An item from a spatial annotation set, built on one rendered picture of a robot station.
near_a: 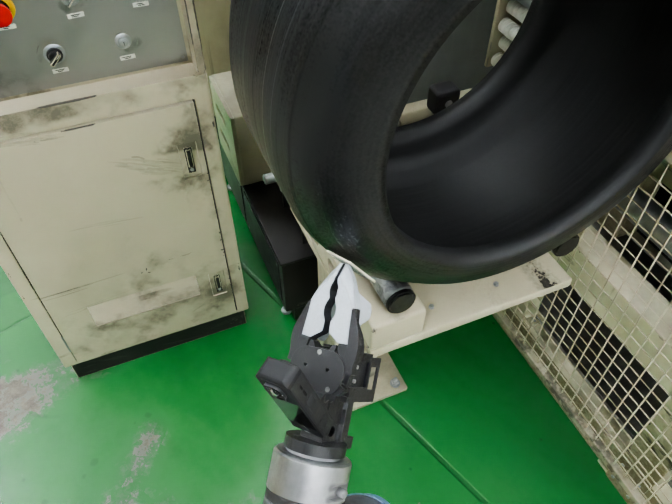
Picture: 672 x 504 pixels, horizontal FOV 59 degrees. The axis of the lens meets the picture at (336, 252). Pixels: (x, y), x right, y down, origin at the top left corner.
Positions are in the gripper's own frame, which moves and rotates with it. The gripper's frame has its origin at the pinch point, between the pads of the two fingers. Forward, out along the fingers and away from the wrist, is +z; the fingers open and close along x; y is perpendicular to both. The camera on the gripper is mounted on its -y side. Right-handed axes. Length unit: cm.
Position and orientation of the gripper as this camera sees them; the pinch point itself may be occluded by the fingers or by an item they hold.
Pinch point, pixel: (339, 273)
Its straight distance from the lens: 67.1
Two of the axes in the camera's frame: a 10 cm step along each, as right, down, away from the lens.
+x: 8.2, 1.1, -5.6
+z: 2.0, -9.7, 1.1
